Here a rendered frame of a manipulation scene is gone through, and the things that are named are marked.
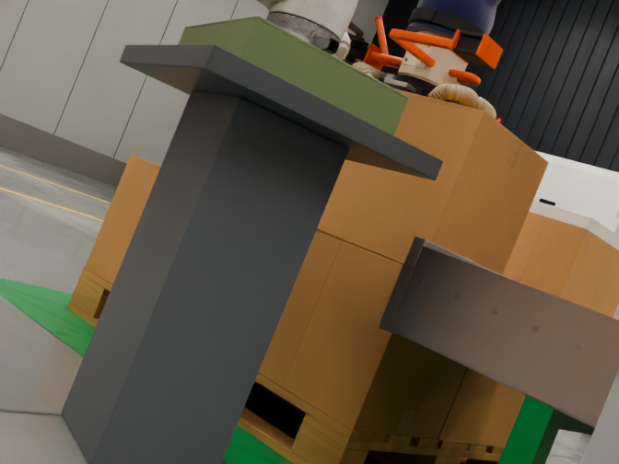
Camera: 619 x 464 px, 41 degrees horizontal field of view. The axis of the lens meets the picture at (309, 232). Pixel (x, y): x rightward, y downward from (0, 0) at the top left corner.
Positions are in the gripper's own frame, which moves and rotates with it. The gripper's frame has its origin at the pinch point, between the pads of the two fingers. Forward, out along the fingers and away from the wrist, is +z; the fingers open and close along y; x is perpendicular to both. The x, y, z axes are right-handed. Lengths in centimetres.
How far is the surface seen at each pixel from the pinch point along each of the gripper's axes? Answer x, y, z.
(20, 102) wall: -906, 51, 385
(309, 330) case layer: 39, 77, -23
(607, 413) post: 125, 62, -55
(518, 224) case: 61, 32, 15
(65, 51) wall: -908, -39, 420
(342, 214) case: 35, 47, -23
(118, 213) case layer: -52, 73, -23
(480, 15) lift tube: 36.9, -16.0, -3.0
